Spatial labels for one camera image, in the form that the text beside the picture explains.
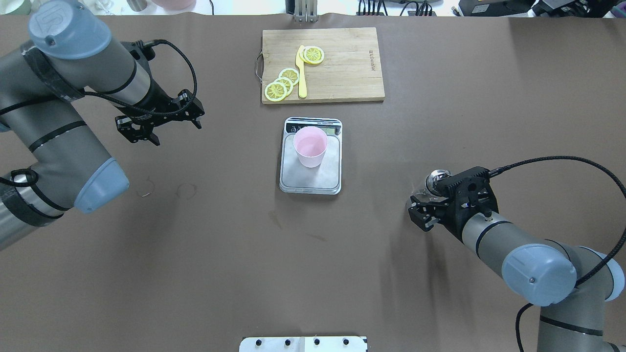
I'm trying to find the lemon slice near board centre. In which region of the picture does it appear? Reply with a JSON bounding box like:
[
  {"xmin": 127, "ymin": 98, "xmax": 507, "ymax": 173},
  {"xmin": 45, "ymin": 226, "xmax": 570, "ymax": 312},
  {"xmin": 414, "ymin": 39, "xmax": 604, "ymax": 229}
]
[{"xmin": 301, "ymin": 46, "xmax": 326, "ymax": 65}]

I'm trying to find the lemon slice of row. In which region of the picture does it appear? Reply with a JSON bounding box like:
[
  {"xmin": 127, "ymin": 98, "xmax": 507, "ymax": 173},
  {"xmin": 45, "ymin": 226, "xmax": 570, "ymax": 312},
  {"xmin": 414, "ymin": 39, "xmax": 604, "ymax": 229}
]
[
  {"xmin": 278, "ymin": 67, "xmax": 300, "ymax": 85},
  {"xmin": 273, "ymin": 76, "xmax": 293, "ymax": 97}
]

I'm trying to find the black left camera cable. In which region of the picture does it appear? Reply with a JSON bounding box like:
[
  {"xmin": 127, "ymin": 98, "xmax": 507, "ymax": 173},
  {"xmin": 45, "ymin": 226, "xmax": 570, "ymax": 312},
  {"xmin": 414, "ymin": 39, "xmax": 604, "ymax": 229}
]
[{"xmin": 83, "ymin": 39, "xmax": 198, "ymax": 117}]

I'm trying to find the pink plastic cup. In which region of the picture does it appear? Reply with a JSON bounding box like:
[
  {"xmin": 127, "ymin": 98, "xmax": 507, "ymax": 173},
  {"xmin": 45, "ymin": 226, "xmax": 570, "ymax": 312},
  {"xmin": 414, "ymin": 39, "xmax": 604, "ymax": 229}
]
[{"xmin": 293, "ymin": 126, "xmax": 328, "ymax": 169}]

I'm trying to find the glass sauce bottle metal spout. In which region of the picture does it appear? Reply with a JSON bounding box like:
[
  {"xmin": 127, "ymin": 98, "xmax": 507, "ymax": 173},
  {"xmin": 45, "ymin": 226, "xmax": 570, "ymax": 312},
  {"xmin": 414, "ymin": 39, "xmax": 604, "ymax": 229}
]
[{"xmin": 413, "ymin": 169, "xmax": 451, "ymax": 202}]

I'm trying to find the pink bowl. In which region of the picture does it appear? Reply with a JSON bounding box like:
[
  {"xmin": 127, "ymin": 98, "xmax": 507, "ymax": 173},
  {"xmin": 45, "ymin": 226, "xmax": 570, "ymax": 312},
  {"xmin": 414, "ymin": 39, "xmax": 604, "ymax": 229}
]
[{"xmin": 152, "ymin": 0, "xmax": 197, "ymax": 11}]

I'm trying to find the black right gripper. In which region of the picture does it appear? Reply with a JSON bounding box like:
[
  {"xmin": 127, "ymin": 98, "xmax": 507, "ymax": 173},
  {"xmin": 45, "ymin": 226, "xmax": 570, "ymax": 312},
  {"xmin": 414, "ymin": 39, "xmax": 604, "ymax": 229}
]
[{"xmin": 408, "ymin": 195, "xmax": 465, "ymax": 240}]

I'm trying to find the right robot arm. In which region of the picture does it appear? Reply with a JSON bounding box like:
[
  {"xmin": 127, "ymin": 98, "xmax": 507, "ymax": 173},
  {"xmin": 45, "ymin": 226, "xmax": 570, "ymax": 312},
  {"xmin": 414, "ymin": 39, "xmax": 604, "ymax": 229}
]
[{"xmin": 460, "ymin": 212, "xmax": 625, "ymax": 352}]

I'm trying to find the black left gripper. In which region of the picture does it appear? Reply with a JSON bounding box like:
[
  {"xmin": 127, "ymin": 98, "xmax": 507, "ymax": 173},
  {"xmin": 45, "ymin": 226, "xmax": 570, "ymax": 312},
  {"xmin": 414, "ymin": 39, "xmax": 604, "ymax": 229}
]
[{"xmin": 115, "ymin": 89, "xmax": 205, "ymax": 146}]

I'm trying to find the yellow plastic knife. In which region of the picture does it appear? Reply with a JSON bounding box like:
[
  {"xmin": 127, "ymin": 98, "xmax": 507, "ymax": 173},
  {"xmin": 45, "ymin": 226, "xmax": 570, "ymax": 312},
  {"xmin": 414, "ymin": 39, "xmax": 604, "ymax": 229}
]
[{"xmin": 295, "ymin": 45, "xmax": 308, "ymax": 99}]

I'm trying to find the bamboo cutting board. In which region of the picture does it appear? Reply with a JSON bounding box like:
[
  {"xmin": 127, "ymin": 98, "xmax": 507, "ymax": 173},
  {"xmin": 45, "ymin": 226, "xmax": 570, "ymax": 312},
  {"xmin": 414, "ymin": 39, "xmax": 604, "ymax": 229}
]
[{"xmin": 262, "ymin": 27, "xmax": 385, "ymax": 104}]

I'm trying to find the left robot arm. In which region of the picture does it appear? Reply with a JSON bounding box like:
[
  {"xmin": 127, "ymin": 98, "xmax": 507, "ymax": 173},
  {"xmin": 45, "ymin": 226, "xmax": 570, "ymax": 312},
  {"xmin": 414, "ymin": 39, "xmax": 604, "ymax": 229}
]
[{"xmin": 1, "ymin": 0, "xmax": 205, "ymax": 249}]

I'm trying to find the black braided camera cable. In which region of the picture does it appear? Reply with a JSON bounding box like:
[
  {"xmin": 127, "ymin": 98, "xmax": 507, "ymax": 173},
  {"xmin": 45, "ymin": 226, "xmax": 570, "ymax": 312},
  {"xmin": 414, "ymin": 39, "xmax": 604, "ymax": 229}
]
[{"xmin": 488, "ymin": 155, "xmax": 626, "ymax": 352}]

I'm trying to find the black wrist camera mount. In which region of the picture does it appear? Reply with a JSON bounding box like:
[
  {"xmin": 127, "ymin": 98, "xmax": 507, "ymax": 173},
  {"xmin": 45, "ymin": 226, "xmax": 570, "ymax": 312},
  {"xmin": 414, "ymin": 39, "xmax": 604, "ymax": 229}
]
[{"xmin": 435, "ymin": 166, "xmax": 499, "ymax": 220}]

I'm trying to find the grey digital kitchen scale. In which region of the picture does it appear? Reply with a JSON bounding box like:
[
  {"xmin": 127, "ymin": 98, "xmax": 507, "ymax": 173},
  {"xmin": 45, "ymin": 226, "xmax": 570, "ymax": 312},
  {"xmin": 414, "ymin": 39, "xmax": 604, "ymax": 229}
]
[{"xmin": 279, "ymin": 117, "xmax": 343, "ymax": 195}]

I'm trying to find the aluminium frame post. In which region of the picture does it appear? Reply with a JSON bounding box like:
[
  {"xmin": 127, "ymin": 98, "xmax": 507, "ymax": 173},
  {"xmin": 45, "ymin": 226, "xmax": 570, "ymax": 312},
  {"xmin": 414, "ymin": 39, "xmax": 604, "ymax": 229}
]
[{"xmin": 293, "ymin": 0, "xmax": 319, "ymax": 23}]

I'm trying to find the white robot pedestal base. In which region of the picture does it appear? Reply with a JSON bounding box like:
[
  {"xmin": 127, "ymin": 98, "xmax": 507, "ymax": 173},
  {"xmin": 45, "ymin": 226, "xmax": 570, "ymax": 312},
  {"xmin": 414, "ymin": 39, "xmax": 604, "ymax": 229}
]
[{"xmin": 239, "ymin": 336, "xmax": 369, "ymax": 352}]

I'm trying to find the lemon slice end of row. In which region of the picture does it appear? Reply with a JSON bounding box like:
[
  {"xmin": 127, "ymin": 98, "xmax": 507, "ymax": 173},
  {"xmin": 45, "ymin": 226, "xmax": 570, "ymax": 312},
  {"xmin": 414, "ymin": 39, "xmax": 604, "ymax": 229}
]
[{"xmin": 264, "ymin": 82, "xmax": 285, "ymax": 102}]

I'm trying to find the lemon slice middle of row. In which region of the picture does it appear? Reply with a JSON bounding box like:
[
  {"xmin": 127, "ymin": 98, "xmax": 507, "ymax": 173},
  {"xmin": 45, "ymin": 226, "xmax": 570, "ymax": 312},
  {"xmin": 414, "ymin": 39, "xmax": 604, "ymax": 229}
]
[{"xmin": 273, "ymin": 76, "xmax": 293, "ymax": 97}]

